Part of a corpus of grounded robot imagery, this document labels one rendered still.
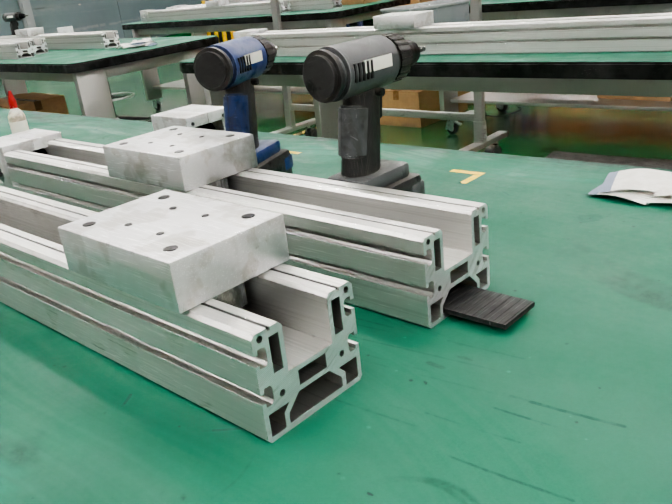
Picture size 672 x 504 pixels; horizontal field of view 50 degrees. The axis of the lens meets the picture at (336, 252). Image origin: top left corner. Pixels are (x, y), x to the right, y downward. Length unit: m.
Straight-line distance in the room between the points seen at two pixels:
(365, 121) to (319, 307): 0.36
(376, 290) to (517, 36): 1.62
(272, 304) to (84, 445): 0.17
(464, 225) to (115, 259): 0.30
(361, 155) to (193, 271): 0.37
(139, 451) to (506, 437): 0.25
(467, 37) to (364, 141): 1.46
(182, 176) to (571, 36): 1.51
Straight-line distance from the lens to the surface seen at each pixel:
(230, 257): 0.54
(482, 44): 2.25
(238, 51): 1.00
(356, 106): 0.83
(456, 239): 0.67
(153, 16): 6.62
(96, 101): 3.80
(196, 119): 1.22
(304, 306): 0.53
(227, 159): 0.84
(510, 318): 0.62
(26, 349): 0.73
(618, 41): 2.09
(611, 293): 0.69
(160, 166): 0.84
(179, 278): 0.51
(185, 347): 0.54
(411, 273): 0.61
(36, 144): 1.25
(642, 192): 0.93
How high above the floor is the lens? 1.08
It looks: 22 degrees down
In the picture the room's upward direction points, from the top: 7 degrees counter-clockwise
